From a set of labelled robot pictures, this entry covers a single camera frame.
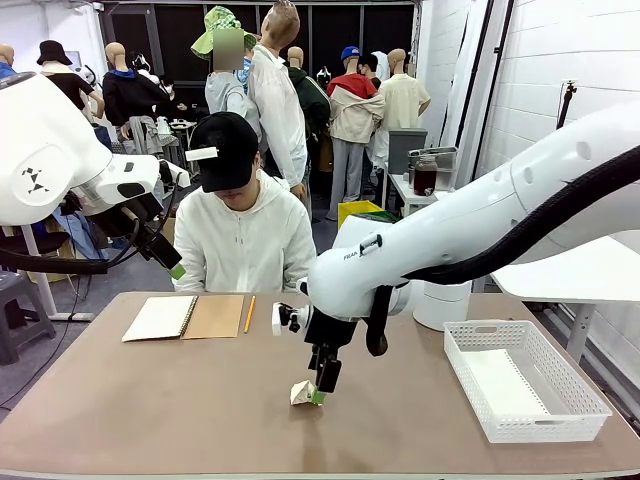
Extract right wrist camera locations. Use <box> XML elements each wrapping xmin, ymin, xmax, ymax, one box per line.
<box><xmin>271</xmin><ymin>301</ymin><xmax>314</xmax><ymax>337</ymax></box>

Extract black right arm hose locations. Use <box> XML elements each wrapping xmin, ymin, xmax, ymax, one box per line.
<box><xmin>364</xmin><ymin>144</ymin><xmax>640</xmax><ymax>357</ymax></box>

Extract small white table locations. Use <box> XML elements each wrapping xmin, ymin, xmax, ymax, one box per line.
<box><xmin>387</xmin><ymin>172</ymin><xmax>454</xmax><ymax>216</ymax></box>

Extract mannequin black bucket hat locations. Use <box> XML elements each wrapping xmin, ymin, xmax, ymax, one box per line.
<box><xmin>36</xmin><ymin>39</ymin><xmax>106</xmax><ymax>124</ymax></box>

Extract dark-haired background person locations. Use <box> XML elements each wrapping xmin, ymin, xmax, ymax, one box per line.
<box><xmin>357</xmin><ymin>53</ymin><xmax>382</xmax><ymax>92</ymax></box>

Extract mannequin dark green jacket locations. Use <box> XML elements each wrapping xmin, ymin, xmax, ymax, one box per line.
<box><xmin>285</xmin><ymin>45</ymin><xmax>332</xmax><ymax>174</ymax></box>

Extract mannequin navy hoodie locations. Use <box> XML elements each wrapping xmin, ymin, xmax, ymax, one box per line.
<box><xmin>102</xmin><ymin>41</ymin><xmax>171</xmax><ymax>156</ymax></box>

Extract grey cabinet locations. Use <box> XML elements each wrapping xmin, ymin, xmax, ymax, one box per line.
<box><xmin>388</xmin><ymin>128</ymin><xmax>430</xmax><ymax>175</ymax></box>

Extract large white side table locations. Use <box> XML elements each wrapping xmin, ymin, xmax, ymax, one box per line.
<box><xmin>489</xmin><ymin>234</ymin><xmax>640</xmax><ymax>364</ymax></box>

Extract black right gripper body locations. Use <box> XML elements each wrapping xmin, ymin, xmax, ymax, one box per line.
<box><xmin>309</xmin><ymin>342</ymin><xmax>344</xmax><ymax>370</ymax></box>

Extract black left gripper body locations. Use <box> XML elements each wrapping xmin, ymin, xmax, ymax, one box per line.
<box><xmin>132</xmin><ymin>227</ymin><xmax>183</xmax><ymax>272</ymax></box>

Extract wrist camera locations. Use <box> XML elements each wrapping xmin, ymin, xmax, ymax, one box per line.
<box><xmin>271</xmin><ymin>301</ymin><xmax>314</xmax><ymax>337</ymax></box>
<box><xmin>157</xmin><ymin>158</ymin><xmax>192</xmax><ymax>190</ymax></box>

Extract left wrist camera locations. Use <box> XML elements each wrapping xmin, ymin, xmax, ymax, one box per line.
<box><xmin>157</xmin><ymin>158</ymin><xmax>192</xmax><ymax>190</ymax></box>

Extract glass jar dark liquid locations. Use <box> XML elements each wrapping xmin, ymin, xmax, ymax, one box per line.
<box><xmin>413</xmin><ymin>154</ymin><xmax>439</xmax><ymax>197</ymax></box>

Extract black arm hose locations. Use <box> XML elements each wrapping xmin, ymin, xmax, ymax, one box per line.
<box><xmin>364</xmin><ymin>144</ymin><xmax>640</xmax><ymax>357</ymax></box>
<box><xmin>0</xmin><ymin>187</ymin><xmax>181</xmax><ymax>276</ymax></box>

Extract yellow recycling bin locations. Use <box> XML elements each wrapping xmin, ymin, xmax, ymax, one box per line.
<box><xmin>337</xmin><ymin>199</ymin><xmax>385</xmax><ymax>231</ymax></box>

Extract white paper ball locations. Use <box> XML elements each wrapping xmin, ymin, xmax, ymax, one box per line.
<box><xmin>289</xmin><ymin>379</ymin><xmax>321</xmax><ymax>407</ymax></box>

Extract grey plastic stool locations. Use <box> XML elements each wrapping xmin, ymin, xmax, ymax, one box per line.
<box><xmin>0</xmin><ymin>272</ymin><xmax>57</xmax><ymax>366</ymax></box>

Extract mannequin cream shirt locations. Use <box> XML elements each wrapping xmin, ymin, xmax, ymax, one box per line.
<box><xmin>379</xmin><ymin>48</ymin><xmax>432</xmax><ymax>132</ymax></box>

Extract figure green checkered hat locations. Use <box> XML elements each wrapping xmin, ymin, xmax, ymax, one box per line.
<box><xmin>191</xmin><ymin>5</ymin><xmax>264</xmax><ymax>146</ymax></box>

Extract green recycling bin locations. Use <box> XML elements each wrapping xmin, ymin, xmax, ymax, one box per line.
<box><xmin>355</xmin><ymin>209</ymin><xmax>401</xmax><ymax>225</ymax></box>

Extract black floor cable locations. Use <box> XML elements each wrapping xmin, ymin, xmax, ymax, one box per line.
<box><xmin>0</xmin><ymin>319</ymin><xmax>71</xmax><ymax>409</ymax></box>

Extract black left arm hose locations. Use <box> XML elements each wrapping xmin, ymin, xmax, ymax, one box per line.
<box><xmin>0</xmin><ymin>187</ymin><xmax>181</xmax><ymax>276</ymax></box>

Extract leaning white board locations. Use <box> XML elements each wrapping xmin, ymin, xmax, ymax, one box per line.
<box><xmin>439</xmin><ymin>0</ymin><xmax>494</xmax><ymax>161</ymax></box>

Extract black tripod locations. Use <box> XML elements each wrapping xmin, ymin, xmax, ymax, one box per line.
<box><xmin>555</xmin><ymin>78</ymin><xmax>581</xmax><ymax>131</ymax></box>

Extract spiral notebook brown cover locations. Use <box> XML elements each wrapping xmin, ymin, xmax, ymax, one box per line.
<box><xmin>121</xmin><ymin>294</ymin><xmax>246</xmax><ymax>344</ymax></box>

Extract white stand leg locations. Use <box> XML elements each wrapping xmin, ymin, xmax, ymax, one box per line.
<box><xmin>19</xmin><ymin>224</ymin><xmax>96</xmax><ymax>322</ymax></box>

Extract masked person black clothes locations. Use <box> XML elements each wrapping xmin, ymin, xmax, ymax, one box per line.
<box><xmin>158</xmin><ymin>74</ymin><xmax>197</xmax><ymax>122</ymax></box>

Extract seated person white hoodie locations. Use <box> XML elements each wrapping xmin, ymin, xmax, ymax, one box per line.
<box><xmin>172</xmin><ymin>167</ymin><xmax>317</xmax><ymax>295</ymax></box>

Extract mannequin blue shirt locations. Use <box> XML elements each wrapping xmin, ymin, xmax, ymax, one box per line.
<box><xmin>0</xmin><ymin>43</ymin><xmax>19</xmax><ymax>79</ymax></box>

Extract white paper sheet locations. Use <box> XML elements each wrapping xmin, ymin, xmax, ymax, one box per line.
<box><xmin>458</xmin><ymin>348</ymin><xmax>550</xmax><ymax>417</ymax></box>

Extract metal tray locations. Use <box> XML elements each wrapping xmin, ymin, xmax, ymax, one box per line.
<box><xmin>407</xmin><ymin>146</ymin><xmax>459</xmax><ymax>174</ymax></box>

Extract blue cloth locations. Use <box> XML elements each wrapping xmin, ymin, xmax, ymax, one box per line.
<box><xmin>49</xmin><ymin>207</ymin><xmax>109</xmax><ymax>261</ymax></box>

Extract black cap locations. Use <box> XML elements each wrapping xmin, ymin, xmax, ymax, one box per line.
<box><xmin>189</xmin><ymin>111</ymin><xmax>260</xmax><ymax>194</ymax></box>

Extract tall mannequin white shirt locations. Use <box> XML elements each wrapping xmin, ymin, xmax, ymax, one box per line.
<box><xmin>247</xmin><ymin>0</ymin><xmax>310</xmax><ymax>201</ymax></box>

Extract white perforated plastic basket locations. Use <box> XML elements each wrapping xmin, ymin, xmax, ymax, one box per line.
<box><xmin>442</xmin><ymin>319</ymin><xmax>614</xmax><ymax>445</ymax></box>

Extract white round trash bin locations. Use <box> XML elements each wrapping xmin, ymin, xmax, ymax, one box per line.
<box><xmin>412</xmin><ymin>279</ymin><xmax>474</xmax><ymax>333</ymax></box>

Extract mannequin blue cap red jacket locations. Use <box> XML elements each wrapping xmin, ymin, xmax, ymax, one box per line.
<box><xmin>325</xmin><ymin>45</ymin><xmax>386</xmax><ymax>221</ymax></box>

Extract white oval device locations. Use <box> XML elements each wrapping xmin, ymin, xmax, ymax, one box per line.
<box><xmin>372</xmin><ymin>50</ymin><xmax>391</xmax><ymax>86</ymax></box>

